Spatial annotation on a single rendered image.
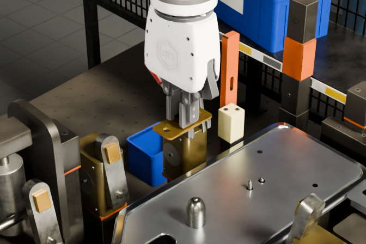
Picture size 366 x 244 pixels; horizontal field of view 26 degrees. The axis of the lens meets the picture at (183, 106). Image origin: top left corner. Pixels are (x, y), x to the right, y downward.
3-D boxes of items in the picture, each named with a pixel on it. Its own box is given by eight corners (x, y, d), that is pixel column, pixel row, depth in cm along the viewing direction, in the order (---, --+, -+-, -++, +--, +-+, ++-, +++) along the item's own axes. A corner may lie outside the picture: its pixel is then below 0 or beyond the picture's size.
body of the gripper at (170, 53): (134, -6, 100) (136, 71, 106) (191, 22, 94) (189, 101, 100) (177, -23, 104) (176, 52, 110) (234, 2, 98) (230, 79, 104)
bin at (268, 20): (272, 54, 168) (275, -2, 160) (191, 1, 189) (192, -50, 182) (330, 34, 175) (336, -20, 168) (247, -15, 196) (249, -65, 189)
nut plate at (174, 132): (169, 141, 106) (170, 133, 105) (150, 129, 108) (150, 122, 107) (213, 116, 111) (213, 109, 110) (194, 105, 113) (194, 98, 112)
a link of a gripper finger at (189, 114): (178, 85, 104) (178, 127, 108) (195, 95, 102) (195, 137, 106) (195, 76, 106) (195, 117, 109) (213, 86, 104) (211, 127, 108)
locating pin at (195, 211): (195, 238, 127) (195, 207, 124) (181, 229, 129) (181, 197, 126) (209, 229, 129) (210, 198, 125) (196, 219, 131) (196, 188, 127)
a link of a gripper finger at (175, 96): (153, 71, 107) (154, 112, 111) (170, 80, 105) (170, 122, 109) (170, 62, 109) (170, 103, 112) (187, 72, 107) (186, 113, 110)
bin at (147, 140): (153, 189, 182) (152, 158, 177) (126, 169, 188) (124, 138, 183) (188, 169, 188) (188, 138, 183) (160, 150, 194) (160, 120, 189)
